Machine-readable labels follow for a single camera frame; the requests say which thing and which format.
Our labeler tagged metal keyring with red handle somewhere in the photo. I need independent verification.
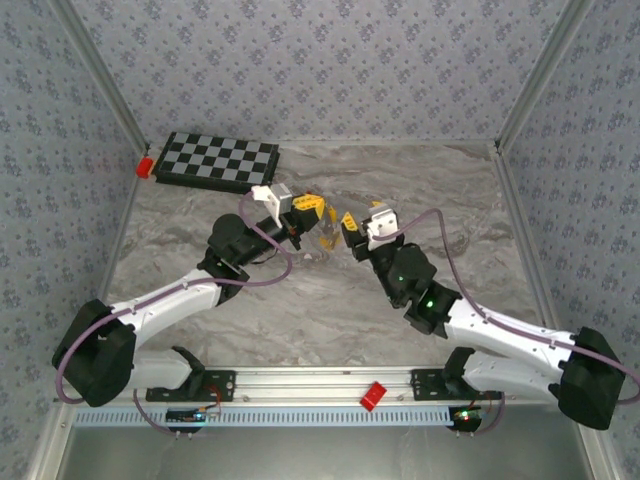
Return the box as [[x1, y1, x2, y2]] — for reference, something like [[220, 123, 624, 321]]
[[302, 191, 344, 254]]

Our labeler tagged black grey chessboard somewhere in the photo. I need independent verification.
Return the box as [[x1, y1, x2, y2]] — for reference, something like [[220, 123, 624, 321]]
[[152, 131, 280, 196]]

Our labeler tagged flat red block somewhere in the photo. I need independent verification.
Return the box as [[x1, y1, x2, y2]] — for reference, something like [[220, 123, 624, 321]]
[[359, 381, 389, 413]]

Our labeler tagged small circuit board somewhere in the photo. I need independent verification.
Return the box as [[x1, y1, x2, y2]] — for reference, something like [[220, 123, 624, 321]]
[[165, 407, 222, 426], [449, 407, 487, 426]]

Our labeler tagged grey metal panel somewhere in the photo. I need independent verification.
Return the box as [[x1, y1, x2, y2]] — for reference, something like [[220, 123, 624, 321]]
[[59, 424, 594, 480]]

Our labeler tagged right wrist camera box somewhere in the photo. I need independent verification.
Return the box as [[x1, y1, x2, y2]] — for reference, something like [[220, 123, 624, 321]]
[[360, 205, 401, 251]]

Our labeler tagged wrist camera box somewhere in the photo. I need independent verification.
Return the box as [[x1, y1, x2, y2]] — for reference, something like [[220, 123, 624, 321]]
[[251, 183, 295, 226], [360, 205, 401, 251]]

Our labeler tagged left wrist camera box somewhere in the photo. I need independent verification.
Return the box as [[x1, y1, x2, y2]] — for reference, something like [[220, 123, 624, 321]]
[[251, 183, 295, 226]]

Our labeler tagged purple cable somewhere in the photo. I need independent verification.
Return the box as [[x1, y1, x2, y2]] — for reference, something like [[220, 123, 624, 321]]
[[372, 208, 640, 437], [53, 193, 295, 439]]

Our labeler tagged aluminium frame rail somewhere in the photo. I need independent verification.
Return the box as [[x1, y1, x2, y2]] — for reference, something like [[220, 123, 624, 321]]
[[77, 149, 151, 369], [492, 142, 571, 346], [277, 138, 501, 149]]

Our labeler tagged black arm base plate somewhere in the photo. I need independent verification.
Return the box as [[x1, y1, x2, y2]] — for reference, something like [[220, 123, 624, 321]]
[[145, 369, 237, 403], [410, 368, 504, 401]]

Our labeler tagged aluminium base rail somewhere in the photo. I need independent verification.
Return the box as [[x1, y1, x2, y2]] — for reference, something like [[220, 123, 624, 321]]
[[53, 364, 599, 404]]

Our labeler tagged pale slotted cable duct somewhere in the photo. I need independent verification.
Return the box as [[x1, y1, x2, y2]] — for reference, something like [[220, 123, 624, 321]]
[[73, 405, 457, 428]]

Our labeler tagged aluminium frame post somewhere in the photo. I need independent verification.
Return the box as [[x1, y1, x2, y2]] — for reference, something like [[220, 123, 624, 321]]
[[572, 424, 619, 480], [27, 404, 76, 480], [494, 0, 596, 151], [49, 0, 151, 154]]

